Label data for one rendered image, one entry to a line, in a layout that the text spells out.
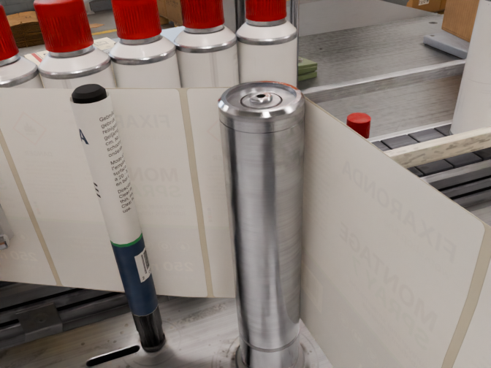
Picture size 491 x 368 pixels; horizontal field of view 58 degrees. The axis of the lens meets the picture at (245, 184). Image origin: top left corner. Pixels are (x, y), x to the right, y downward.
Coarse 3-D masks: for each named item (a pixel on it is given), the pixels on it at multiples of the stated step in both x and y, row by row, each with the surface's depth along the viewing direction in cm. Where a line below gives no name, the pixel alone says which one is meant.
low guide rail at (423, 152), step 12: (468, 132) 47; (480, 132) 47; (420, 144) 46; (432, 144) 45; (444, 144) 46; (456, 144) 46; (468, 144) 47; (480, 144) 47; (396, 156) 44; (408, 156) 45; (420, 156) 45; (432, 156) 46; (444, 156) 46
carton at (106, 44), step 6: (96, 42) 87; (102, 42) 86; (108, 42) 86; (114, 42) 86; (102, 48) 83; (108, 48) 83; (30, 54) 82; (36, 54) 82; (42, 54) 82; (108, 54) 80; (30, 60) 79; (36, 60) 79
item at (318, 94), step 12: (396, 72) 50; (408, 72) 49; (420, 72) 50; (432, 72) 50; (444, 72) 51; (456, 72) 51; (336, 84) 48; (348, 84) 47; (360, 84) 48; (372, 84) 48; (384, 84) 49; (396, 84) 49; (408, 84) 50; (312, 96) 46; (324, 96) 47; (336, 96) 48; (348, 96) 48
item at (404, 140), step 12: (420, 132) 55; (432, 132) 55; (444, 132) 55; (384, 144) 53; (396, 144) 53; (408, 144) 53; (456, 156) 50; (468, 156) 50; (480, 156) 50; (408, 168) 48; (420, 168) 48; (432, 168) 48; (444, 168) 48
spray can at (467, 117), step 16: (480, 0) 45; (480, 16) 46; (480, 32) 46; (480, 48) 46; (480, 64) 47; (464, 80) 50; (480, 80) 48; (464, 96) 50; (480, 96) 48; (464, 112) 50; (480, 112) 49; (464, 128) 51; (480, 128) 50
